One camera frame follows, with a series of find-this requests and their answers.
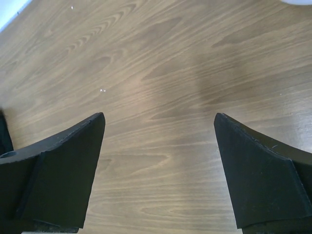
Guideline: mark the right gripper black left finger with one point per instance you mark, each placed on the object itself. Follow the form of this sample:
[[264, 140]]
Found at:
[[46, 186]]

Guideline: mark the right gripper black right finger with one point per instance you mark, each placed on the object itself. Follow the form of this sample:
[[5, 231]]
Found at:
[[269, 182]]

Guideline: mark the black t shirt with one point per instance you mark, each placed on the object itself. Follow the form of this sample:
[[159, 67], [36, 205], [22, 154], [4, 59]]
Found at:
[[5, 139]]

